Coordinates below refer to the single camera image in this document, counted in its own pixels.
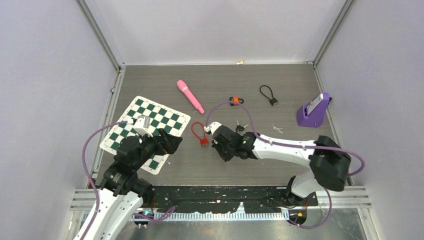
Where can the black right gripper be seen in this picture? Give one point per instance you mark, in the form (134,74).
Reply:
(226,158)

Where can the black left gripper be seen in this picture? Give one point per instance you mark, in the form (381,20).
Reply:
(165,143)

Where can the red cable padlock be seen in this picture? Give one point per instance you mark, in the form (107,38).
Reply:
(202,139)

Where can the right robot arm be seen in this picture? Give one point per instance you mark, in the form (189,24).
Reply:
(327,166)

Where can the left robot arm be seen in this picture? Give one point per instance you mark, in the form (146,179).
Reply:
(121,192)

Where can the black headed keys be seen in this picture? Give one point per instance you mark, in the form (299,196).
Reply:
(240,128)

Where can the green white chessboard mat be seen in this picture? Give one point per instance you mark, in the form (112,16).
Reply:
(172,121)

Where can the orange black padlock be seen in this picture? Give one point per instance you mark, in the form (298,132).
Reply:
(235,101)

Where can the small silver keys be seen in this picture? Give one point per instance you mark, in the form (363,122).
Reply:
(277,129)

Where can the pink toy microphone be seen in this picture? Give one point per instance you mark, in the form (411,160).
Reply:
(183,87)

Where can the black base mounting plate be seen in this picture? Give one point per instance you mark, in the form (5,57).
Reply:
(218,199)

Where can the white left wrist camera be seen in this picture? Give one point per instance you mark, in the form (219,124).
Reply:
(141,126)

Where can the black cable padlock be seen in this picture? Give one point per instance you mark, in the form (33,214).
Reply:
(271,98)

